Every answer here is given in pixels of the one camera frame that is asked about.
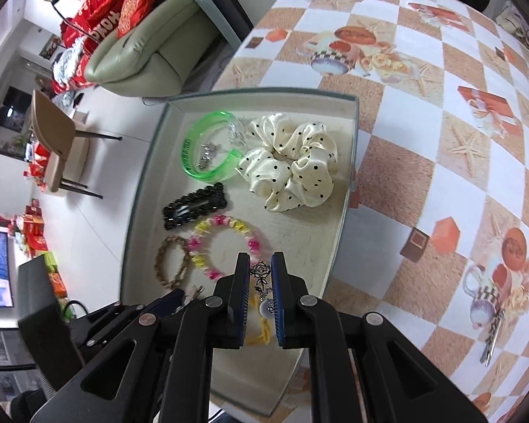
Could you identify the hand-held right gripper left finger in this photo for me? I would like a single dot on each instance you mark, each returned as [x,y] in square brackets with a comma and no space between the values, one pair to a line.
[242,291]

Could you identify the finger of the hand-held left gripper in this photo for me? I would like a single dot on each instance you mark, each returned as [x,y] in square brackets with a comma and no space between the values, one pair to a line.
[167,298]

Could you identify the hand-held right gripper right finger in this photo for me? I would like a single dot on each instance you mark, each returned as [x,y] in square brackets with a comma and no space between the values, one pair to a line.
[280,295]

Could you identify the yellow hair elastic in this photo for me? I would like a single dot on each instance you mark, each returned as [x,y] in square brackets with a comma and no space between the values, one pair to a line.
[258,337]

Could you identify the white shallow tray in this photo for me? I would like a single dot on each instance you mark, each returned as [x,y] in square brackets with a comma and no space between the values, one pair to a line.
[291,238]

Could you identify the black beaded hair clip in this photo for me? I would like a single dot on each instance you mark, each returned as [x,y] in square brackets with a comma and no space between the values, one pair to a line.
[194,209]

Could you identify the silver hair clip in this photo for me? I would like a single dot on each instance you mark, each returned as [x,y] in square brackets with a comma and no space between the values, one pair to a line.
[206,156]

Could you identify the green plastic bangle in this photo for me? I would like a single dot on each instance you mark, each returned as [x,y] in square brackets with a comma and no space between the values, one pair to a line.
[189,141]

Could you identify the pile of red gift boxes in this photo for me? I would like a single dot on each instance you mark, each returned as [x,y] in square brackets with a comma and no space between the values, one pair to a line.
[33,233]

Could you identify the cream polka dot scrunchie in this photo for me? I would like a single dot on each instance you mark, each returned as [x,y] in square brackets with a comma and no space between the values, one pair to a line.
[299,185]

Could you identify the brown chair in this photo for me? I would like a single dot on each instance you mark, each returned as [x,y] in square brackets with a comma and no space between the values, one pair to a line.
[57,141]

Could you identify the checkered printed tablecloth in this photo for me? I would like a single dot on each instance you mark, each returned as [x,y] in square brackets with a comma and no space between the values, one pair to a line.
[423,163]

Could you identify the silver hair pin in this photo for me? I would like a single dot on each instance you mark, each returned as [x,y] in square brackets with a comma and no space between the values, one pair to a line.
[491,339]

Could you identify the green leather sofa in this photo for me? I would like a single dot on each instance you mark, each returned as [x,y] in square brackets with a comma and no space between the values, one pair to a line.
[150,48]

